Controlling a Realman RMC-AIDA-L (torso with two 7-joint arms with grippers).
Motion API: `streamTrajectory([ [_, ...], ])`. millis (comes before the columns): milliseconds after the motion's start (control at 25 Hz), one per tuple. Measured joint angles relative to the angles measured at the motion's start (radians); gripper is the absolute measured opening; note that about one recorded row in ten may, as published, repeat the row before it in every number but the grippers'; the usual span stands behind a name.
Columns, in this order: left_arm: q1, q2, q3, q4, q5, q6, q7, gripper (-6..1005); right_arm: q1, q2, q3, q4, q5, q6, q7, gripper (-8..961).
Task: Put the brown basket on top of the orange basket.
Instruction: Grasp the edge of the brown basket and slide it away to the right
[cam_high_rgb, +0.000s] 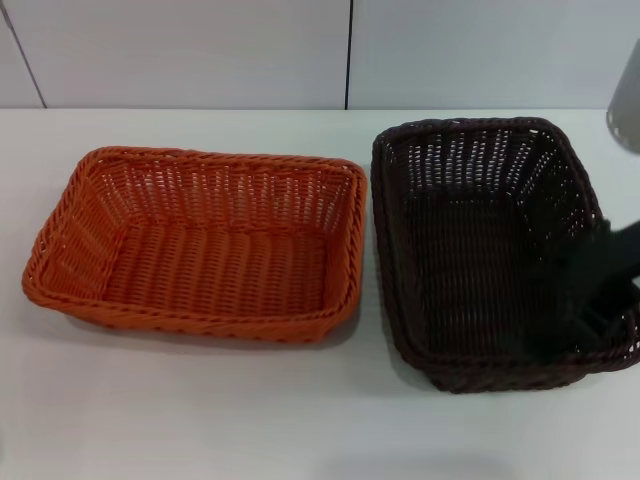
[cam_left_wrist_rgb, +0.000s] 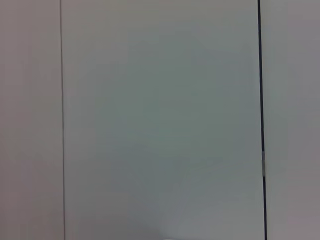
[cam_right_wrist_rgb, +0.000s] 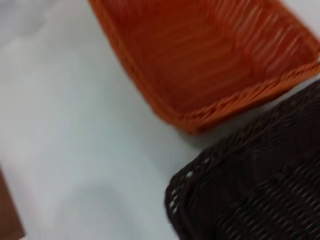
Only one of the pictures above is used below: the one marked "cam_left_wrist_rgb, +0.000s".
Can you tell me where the black vertical wall joint strip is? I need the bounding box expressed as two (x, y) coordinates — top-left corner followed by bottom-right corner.
(257, 0), (269, 240)

